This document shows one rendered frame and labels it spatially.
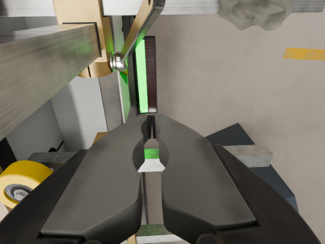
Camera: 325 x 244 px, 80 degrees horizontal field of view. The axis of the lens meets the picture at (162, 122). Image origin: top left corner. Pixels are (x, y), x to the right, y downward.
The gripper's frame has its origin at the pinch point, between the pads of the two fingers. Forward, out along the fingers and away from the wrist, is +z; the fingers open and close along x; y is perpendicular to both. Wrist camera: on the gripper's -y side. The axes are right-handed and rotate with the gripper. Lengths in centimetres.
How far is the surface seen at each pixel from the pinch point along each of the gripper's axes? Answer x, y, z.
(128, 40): -1.8, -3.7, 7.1
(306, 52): 87, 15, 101
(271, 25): 14.6, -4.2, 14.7
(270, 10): 13.4, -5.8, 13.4
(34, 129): -27.9, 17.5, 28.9
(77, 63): -6.1, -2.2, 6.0
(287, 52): 76, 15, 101
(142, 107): -2.7, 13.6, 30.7
